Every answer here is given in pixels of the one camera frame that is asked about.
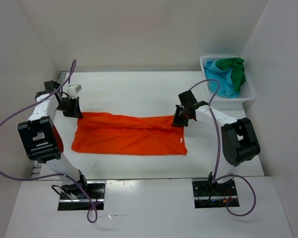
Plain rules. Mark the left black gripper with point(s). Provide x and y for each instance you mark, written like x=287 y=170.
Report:
x=75 y=112

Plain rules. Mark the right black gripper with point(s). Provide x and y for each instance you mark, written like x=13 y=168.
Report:
x=177 y=122

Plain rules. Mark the orange t-shirt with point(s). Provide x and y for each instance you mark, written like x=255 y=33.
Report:
x=106 y=133

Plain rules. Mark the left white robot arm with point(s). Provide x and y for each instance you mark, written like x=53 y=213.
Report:
x=43 y=143

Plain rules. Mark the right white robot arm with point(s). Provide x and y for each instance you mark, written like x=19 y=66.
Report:
x=236 y=138

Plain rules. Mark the light blue t-shirt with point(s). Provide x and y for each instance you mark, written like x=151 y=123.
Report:
x=221 y=72

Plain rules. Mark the white plastic basket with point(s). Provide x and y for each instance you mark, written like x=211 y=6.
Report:
x=247 y=90

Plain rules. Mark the green t-shirt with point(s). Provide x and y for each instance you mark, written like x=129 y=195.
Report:
x=237 y=74

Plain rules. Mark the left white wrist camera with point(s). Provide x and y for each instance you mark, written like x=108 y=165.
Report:
x=72 y=90

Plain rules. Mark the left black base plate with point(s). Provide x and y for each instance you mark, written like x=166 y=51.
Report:
x=69 y=202

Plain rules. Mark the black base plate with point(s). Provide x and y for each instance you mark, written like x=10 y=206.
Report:
x=69 y=202
x=207 y=195

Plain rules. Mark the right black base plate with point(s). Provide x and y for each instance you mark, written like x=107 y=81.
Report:
x=207 y=195

